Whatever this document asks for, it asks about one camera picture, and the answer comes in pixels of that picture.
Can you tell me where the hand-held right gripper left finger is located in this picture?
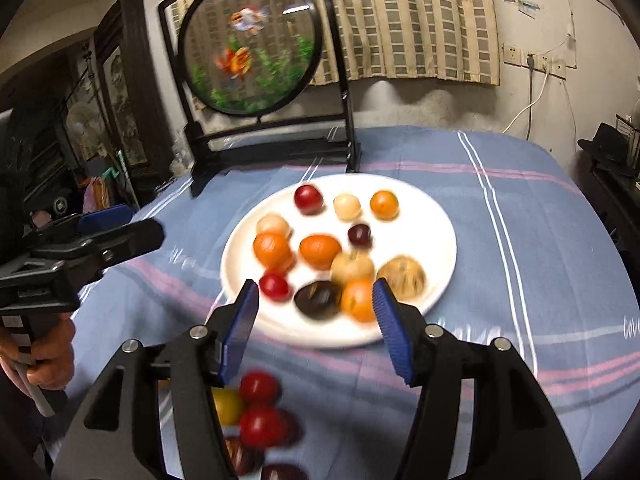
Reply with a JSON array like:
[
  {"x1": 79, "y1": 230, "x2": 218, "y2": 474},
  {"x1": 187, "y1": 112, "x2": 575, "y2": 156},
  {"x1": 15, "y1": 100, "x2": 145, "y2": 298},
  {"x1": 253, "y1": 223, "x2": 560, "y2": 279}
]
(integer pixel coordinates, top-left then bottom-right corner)
[{"x1": 50, "y1": 279, "x2": 261, "y2": 480}]

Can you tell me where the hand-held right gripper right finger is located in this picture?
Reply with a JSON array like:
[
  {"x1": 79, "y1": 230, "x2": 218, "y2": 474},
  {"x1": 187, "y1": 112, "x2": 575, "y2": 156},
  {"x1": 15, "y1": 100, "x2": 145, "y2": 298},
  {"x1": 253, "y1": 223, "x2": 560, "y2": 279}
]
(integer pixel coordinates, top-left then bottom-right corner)
[{"x1": 372, "y1": 277, "x2": 583, "y2": 480}]

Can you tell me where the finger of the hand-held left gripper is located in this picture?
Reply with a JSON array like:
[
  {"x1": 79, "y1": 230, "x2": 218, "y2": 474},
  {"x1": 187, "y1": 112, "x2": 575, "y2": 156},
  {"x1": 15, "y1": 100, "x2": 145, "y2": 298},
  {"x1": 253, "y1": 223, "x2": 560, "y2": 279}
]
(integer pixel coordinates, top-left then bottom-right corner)
[
  {"x1": 22, "y1": 203, "x2": 135, "y2": 252},
  {"x1": 30, "y1": 218, "x2": 166, "y2": 286}
]

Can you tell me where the yellow green mandarin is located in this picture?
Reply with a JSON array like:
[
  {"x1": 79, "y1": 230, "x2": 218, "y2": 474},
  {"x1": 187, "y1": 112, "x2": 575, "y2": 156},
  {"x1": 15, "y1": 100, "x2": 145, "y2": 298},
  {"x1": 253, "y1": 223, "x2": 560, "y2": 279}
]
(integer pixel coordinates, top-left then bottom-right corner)
[{"x1": 212, "y1": 387, "x2": 246, "y2": 426}]

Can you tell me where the dark purple plum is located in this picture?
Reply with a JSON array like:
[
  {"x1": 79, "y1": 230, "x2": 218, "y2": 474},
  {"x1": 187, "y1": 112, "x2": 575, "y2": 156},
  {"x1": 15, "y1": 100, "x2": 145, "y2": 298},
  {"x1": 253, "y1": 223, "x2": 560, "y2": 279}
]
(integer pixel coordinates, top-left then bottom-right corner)
[
  {"x1": 293, "y1": 281, "x2": 344, "y2": 321},
  {"x1": 260, "y1": 462, "x2": 308, "y2": 480}
]

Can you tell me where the dark red plum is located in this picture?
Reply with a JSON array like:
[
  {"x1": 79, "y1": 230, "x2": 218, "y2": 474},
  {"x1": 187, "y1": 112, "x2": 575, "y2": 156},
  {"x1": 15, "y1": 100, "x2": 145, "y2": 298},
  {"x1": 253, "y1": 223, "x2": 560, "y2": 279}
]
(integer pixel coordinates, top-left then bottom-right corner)
[{"x1": 347, "y1": 223, "x2": 373, "y2": 250}]

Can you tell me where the white plate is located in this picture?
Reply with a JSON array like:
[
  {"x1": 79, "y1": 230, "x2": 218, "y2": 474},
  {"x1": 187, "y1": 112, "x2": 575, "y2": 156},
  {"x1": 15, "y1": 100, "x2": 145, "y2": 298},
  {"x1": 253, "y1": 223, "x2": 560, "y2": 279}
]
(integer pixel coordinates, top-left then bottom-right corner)
[{"x1": 220, "y1": 173, "x2": 458, "y2": 350}]

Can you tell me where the pale yellow plum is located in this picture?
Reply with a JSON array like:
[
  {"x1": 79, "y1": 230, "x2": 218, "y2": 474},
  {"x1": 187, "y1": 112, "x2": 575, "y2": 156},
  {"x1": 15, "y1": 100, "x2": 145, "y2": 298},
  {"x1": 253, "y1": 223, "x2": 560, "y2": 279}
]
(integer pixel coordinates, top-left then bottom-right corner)
[
  {"x1": 256, "y1": 214, "x2": 292, "y2": 238},
  {"x1": 333, "y1": 192, "x2": 362, "y2": 221}
]

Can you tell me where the dark brown mangosteen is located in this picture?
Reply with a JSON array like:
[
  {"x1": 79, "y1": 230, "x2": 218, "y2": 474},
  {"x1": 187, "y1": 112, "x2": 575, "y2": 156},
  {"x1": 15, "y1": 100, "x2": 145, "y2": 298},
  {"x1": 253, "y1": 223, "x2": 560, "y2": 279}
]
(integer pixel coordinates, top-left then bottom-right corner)
[{"x1": 225, "y1": 437, "x2": 266, "y2": 476}]

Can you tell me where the person's left hand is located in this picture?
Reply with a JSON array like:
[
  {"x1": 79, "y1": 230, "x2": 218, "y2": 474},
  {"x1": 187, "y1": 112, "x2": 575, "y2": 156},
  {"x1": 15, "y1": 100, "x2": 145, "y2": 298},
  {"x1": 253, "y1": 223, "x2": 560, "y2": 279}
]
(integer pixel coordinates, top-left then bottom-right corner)
[{"x1": 0, "y1": 316, "x2": 77, "y2": 391}]

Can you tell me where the colourful plastic bag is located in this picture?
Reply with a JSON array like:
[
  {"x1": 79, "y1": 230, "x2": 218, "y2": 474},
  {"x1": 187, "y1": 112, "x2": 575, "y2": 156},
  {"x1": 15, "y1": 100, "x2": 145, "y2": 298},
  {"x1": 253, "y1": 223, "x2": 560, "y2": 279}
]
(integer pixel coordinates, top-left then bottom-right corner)
[{"x1": 82, "y1": 175, "x2": 111, "y2": 211}]

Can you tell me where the clear plastic bag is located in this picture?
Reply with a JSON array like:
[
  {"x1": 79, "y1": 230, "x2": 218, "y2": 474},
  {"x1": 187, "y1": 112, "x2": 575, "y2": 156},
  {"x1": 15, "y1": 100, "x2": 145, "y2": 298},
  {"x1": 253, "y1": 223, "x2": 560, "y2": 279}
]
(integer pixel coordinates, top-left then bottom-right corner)
[{"x1": 170, "y1": 145, "x2": 193, "y2": 176}]

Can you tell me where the dark wooden cabinet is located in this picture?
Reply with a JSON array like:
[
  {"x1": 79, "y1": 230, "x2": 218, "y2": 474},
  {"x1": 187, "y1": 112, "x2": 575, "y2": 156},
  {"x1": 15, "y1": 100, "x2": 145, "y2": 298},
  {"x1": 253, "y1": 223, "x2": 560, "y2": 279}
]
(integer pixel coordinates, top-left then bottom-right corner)
[{"x1": 0, "y1": 42, "x2": 108, "y2": 241}]

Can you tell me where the white electric fan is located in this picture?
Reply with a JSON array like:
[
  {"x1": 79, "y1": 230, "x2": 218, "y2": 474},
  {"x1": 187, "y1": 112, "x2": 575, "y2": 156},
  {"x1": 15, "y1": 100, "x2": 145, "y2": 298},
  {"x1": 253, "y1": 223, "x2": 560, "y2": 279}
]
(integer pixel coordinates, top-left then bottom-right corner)
[{"x1": 65, "y1": 102, "x2": 101, "y2": 161}]

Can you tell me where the blue striped tablecloth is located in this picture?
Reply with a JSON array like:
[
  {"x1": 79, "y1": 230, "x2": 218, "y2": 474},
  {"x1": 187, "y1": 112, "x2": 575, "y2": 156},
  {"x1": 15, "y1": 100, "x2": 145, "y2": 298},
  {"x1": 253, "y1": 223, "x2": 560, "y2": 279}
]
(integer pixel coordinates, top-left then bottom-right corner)
[{"x1": 65, "y1": 125, "x2": 640, "y2": 480}]

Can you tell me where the dark wooden framed panel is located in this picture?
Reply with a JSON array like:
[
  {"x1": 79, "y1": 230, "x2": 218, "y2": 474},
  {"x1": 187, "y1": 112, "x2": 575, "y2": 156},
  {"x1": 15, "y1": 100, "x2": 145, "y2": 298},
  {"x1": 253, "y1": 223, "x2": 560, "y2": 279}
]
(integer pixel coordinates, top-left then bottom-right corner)
[{"x1": 92, "y1": 0, "x2": 173, "y2": 196}]

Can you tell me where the goldfish screen black stand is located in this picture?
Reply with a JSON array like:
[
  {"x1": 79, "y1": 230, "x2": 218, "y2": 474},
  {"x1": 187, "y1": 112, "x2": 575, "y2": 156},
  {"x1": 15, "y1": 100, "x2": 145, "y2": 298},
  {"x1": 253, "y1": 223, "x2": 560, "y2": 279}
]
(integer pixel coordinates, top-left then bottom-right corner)
[{"x1": 158, "y1": 0, "x2": 362, "y2": 198}]

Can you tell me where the black television stand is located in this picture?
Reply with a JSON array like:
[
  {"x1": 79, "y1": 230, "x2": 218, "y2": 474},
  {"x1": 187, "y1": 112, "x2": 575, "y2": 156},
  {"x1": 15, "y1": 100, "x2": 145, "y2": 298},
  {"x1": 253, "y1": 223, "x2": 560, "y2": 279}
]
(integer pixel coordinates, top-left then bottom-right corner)
[{"x1": 580, "y1": 157, "x2": 640, "y2": 271}]

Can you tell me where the black hat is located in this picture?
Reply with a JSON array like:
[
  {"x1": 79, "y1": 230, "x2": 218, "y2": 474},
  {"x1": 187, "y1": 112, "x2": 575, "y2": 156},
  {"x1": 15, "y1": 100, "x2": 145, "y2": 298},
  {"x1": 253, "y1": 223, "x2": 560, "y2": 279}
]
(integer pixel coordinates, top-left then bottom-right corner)
[{"x1": 577, "y1": 122, "x2": 640, "y2": 177}]

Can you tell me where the beige striped curtain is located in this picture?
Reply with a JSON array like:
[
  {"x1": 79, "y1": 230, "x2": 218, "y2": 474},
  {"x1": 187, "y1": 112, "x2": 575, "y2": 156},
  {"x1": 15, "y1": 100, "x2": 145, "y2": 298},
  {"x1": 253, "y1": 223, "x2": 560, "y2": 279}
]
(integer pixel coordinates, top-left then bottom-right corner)
[{"x1": 166, "y1": 0, "x2": 501, "y2": 86}]

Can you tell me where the white mop handle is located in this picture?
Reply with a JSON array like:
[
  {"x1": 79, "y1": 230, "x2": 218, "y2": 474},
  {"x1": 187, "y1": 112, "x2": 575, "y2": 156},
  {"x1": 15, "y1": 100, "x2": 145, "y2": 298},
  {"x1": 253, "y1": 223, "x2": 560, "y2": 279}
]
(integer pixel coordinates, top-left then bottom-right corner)
[{"x1": 116, "y1": 149, "x2": 140, "y2": 209}]

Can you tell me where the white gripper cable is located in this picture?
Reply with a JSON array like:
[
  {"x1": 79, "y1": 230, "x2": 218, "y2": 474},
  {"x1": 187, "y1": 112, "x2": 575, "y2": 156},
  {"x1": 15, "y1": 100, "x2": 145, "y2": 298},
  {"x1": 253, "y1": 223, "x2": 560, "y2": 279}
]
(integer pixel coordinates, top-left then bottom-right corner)
[{"x1": 14, "y1": 362, "x2": 56, "y2": 418}]

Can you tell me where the black cable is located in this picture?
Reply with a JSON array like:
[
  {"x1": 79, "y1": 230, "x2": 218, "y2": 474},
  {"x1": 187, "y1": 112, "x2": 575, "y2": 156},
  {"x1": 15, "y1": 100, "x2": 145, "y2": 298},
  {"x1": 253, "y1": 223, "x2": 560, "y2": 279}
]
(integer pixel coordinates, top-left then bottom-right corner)
[{"x1": 525, "y1": 57, "x2": 534, "y2": 139}]

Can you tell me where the white double wall socket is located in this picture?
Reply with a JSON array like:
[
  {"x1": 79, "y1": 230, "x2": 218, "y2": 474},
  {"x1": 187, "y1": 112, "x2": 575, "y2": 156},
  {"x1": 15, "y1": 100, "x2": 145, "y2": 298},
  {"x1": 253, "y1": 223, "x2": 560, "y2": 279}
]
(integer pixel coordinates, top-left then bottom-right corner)
[{"x1": 525, "y1": 54, "x2": 567, "y2": 80}]

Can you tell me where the metal wire rack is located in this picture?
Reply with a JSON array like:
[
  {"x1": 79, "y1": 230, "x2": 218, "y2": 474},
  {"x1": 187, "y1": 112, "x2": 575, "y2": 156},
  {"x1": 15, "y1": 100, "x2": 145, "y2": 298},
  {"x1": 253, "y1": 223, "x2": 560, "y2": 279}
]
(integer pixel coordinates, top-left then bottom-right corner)
[{"x1": 615, "y1": 114, "x2": 640, "y2": 161}]

